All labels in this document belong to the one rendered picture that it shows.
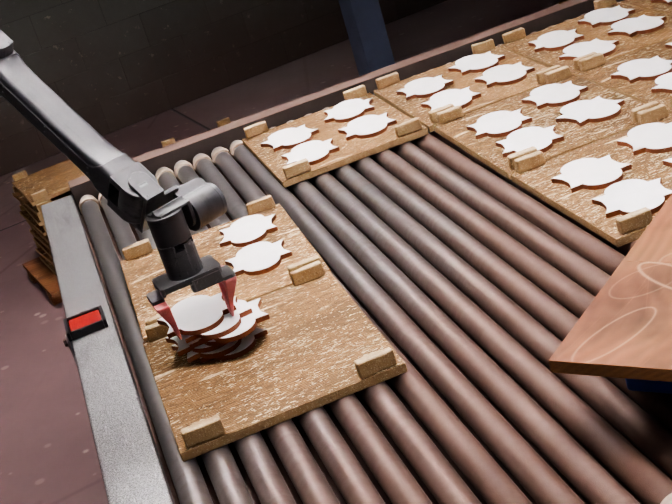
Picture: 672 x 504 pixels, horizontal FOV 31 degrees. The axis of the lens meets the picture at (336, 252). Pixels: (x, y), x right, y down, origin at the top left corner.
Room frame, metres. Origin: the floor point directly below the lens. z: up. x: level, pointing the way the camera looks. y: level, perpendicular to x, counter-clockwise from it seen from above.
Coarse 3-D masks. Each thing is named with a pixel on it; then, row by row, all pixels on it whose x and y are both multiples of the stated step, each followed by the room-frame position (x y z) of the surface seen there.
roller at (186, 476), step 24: (96, 216) 2.68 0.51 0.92; (96, 240) 2.52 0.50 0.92; (120, 264) 2.36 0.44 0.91; (120, 288) 2.19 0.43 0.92; (120, 312) 2.08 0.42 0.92; (144, 360) 1.84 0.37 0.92; (144, 384) 1.76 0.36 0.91; (168, 432) 1.58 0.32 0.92; (168, 456) 1.52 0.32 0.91; (192, 480) 1.43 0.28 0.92
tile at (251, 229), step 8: (248, 216) 2.30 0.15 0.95; (256, 216) 2.29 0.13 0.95; (272, 216) 2.26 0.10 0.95; (232, 224) 2.28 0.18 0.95; (240, 224) 2.27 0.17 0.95; (248, 224) 2.26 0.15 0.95; (256, 224) 2.24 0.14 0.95; (264, 224) 2.23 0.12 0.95; (272, 224) 2.22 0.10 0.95; (224, 232) 2.25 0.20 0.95; (232, 232) 2.24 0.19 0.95; (240, 232) 2.23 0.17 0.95; (248, 232) 2.21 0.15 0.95; (256, 232) 2.20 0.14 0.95; (264, 232) 2.19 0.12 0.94; (224, 240) 2.21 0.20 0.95; (232, 240) 2.20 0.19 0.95; (240, 240) 2.18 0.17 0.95; (248, 240) 2.17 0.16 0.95; (256, 240) 2.17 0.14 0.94
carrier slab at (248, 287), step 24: (264, 216) 2.30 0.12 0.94; (288, 216) 2.26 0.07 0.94; (216, 240) 2.25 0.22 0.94; (264, 240) 2.17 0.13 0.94; (288, 240) 2.13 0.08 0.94; (144, 264) 2.24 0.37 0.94; (288, 264) 2.02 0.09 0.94; (144, 288) 2.12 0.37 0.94; (216, 288) 2.01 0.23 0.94; (240, 288) 1.98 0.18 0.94; (264, 288) 1.95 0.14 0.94; (144, 312) 2.00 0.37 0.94; (144, 336) 1.90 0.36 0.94
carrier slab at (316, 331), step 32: (288, 288) 1.92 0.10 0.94; (320, 288) 1.88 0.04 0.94; (288, 320) 1.79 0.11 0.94; (320, 320) 1.76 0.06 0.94; (352, 320) 1.72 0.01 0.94; (160, 352) 1.82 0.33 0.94; (256, 352) 1.71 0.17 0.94; (288, 352) 1.68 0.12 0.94; (320, 352) 1.65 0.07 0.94; (352, 352) 1.62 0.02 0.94; (160, 384) 1.70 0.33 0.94; (192, 384) 1.67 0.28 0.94; (224, 384) 1.64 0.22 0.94; (256, 384) 1.61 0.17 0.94; (288, 384) 1.58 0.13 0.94; (320, 384) 1.55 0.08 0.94; (352, 384) 1.52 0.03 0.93; (192, 416) 1.57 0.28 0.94; (224, 416) 1.54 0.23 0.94; (256, 416) 1.52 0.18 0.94; (288, 416) 1.51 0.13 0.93; (192, 448) 1.48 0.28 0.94
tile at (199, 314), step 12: (192, 300) 1.84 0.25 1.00; (204, 300) 1.82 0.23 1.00; (216, 300) 1.81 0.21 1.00; (180, 312) 1.80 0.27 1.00; (192, 312) 1.79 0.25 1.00; (204, 312) 1.77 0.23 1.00; (216, 312) 1.76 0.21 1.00; (228, 312) 1.76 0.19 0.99; (168, 324) 1.77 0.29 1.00; (180, 324) 1.76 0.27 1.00; (192, 324) 1.74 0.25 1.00; (204, 324) 1.73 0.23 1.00; (216, 324) 1.73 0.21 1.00; (168, 336) 1.74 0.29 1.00
